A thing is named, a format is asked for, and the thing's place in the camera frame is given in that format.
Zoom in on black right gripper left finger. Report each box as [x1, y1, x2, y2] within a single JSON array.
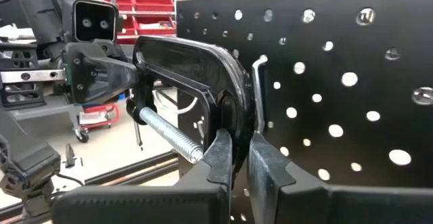
[[52, 128, 235, 224]]

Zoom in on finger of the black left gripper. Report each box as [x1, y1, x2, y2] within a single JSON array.
[[64, 40, 139, 105]]

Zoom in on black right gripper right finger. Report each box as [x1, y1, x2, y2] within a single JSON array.
[[248, 131, 433, 224]]

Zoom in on silver double-prong pegboard hook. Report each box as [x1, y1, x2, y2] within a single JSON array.
[[251, 55, 269, 134]]

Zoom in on black metal pegboard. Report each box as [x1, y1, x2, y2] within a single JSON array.
[[175, 0, 433, 224]]

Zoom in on red wheeled cart frame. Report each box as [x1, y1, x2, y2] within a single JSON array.
[[72, 102, 122, 144]]

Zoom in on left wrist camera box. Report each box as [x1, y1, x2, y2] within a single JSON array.
[[62, 0, 120, 46]]

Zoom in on black aluminium table frame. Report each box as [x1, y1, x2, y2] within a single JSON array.
[[0, 149, 181, 224]]

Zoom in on black corner bracket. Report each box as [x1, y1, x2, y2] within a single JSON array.
[[64, 143, 77, 169]]

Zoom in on white cable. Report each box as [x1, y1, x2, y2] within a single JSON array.
[[153, 87, 200, 116]]

